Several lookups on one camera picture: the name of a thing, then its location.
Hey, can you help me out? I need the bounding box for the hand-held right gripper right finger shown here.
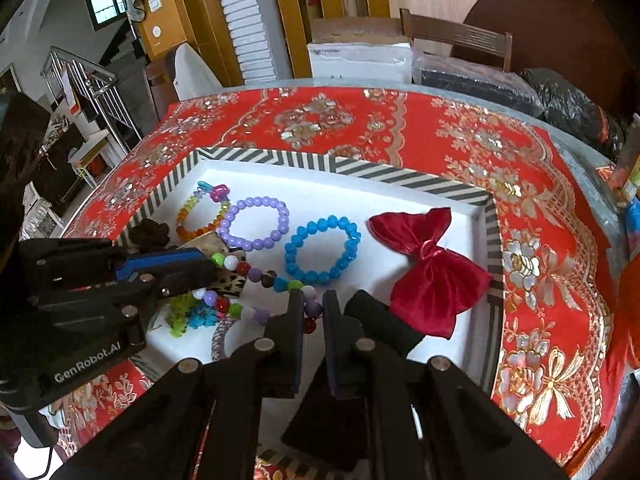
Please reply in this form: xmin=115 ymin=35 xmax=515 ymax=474
xmin=322 ymin=289 xmax=568 ymax=480

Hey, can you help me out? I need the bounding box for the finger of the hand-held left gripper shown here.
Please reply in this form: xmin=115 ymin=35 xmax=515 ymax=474
xmin=114 ymin=249 xmax=218 ymax=285
xmin=117 ymin=279 xmax=217 ymax=321

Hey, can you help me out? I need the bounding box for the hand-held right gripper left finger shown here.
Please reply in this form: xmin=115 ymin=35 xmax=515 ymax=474
xmin=50 ymin=290 xmax=307 ymax=480

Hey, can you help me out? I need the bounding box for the green star bead bracelet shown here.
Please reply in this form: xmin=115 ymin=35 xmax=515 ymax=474
xmin=167 ymin=292 xmax=199 ymax=339

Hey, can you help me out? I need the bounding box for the rainbow crystal bead bracelet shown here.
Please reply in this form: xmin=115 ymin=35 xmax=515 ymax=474
xmin=175 ymin=194 xmax=232 ymax=244

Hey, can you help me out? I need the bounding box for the grey striped cord bangle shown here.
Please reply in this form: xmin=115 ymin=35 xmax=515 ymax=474
xmin=210 ymin=314 xmax=242 ymax=362

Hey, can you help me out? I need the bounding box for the mixed colour bead necklace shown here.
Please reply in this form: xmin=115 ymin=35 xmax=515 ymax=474
xmin=192 ymin=252 xmax=326 ymax=336

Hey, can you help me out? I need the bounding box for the purple bead bracelet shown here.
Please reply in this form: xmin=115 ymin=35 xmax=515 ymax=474
xmin=217 ymin=196 xmax=291 ymax=253

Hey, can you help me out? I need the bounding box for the colourful plastic link chain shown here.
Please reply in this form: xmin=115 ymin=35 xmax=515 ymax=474
xmin=196 ymin=180 xmax=230 ymax=202

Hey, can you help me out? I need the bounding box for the red satin bow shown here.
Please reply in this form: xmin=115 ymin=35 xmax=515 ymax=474
xmin=368 ymin=207 xmax=494 ymax=340

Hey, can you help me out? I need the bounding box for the striped jewelry box tray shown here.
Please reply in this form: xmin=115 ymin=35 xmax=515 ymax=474
xmin=117 ymin=146 xmax=505 ymax=480

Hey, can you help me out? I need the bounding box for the dark brown flower hair clip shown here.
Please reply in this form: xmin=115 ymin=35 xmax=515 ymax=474
xmin=129 ymin=219 xmax=172 ymax=254

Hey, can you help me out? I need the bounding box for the leopard print hair bow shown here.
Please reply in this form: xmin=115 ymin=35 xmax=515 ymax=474
xmin=179 ymin=240 xmax=252 ymax=307

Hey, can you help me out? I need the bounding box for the white rounded chair back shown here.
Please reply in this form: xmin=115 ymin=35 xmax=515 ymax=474
xmin=172 ymin=42 xmax=222 ymax=102

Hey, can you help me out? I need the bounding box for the metal stair railing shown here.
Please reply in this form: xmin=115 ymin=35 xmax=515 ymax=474
xmin=40 ymin=45 xmax=144 ymax=147

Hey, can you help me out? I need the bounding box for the white ribbed panel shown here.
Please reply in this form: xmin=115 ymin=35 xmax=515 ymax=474
xmin=210 ymin=0 xmax=277 ymax=86

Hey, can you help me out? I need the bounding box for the red floral tablecloth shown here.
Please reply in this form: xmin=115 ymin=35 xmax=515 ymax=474
xmin=22 ymin=86 xmax=632 ymax=480

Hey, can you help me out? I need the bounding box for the window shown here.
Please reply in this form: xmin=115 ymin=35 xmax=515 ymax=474
xmin=82 ymin=0 xmax=129 ymax=27

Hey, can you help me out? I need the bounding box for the white cardboard box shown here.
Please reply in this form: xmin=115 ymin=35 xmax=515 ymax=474
xmin=306 ymin=17 xmax=414 ymax=84

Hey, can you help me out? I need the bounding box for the black wrapped flat package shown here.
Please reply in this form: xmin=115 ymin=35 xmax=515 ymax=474
xmin=412 ymin=52 xmax=547 ymax=119

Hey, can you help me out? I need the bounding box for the wooden chair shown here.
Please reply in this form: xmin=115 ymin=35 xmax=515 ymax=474
xmin=399 ymin=8 xmax=514 ymax=74

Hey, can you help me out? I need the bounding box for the pile of colourful trinkets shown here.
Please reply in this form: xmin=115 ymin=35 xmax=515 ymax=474
xmin=609 ymin=114 xmax=640 ymax=256

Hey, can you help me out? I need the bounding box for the black plastic bag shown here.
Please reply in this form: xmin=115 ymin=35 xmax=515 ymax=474
xmin=520 ymin=67 xmax=627 ymax=162

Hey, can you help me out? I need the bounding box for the round brown tabletop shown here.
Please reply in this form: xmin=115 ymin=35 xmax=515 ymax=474
xmin=462 ymin=0 xmax=634 ymax=112

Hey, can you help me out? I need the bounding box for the black cable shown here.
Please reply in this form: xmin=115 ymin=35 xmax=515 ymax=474
xmin=14 ymin=439 xmax=57 ymax=480

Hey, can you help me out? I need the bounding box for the yellow wooden door frame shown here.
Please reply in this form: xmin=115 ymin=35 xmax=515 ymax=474
xmin=267 ymin=0 xmax=392 ymax=79

